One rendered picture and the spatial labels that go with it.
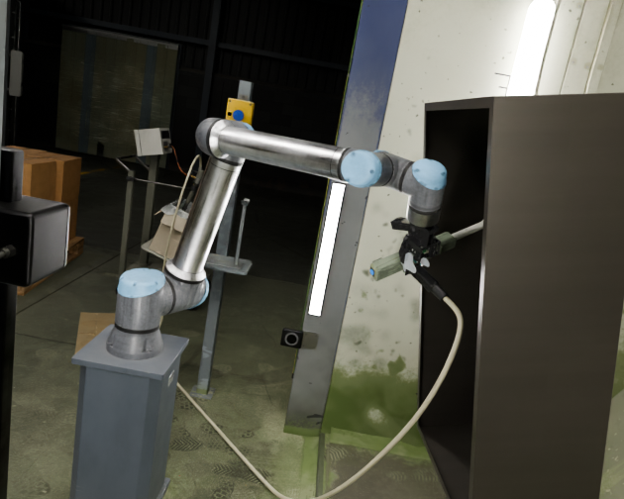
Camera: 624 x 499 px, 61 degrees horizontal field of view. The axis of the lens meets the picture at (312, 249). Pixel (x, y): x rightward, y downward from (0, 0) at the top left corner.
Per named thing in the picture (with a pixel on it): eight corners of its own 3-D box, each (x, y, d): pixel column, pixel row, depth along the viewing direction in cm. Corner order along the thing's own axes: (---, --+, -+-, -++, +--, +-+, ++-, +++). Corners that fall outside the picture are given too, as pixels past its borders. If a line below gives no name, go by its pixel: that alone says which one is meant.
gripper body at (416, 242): (418, 265, 151) (423, 233, 143) (399, 249, 156) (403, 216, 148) (438, 255, 154) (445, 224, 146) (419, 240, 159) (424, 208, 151)
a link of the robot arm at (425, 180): (421, 152, 142) (455, 164, 137) (415, 191, 150) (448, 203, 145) (403, 167, 136) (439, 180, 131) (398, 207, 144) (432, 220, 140)
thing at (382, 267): (413, 308, 145) (365, 258, 159) (410, 319, 148) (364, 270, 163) (536, 249, 164) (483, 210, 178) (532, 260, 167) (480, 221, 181)
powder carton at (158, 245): (158, 232, 429) (179, 189, 421) (206, 255, 433) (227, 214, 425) (137, 247, 377) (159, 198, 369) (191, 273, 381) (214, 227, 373)
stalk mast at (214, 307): (209, 390, 289) (254, 83, 251) (206, 396, 283) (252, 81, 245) (198, 388, 289) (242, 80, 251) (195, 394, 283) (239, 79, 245)
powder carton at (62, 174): (45, 192, 464) (48, 151, 455) (78, 198, 466) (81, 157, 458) (24, 199, 427) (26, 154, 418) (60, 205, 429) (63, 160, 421)
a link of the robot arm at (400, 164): (365, 146, 141) (406, 160, 135) (383, 149, 151) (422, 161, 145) (355, 179, 144) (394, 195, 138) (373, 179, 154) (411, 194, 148)
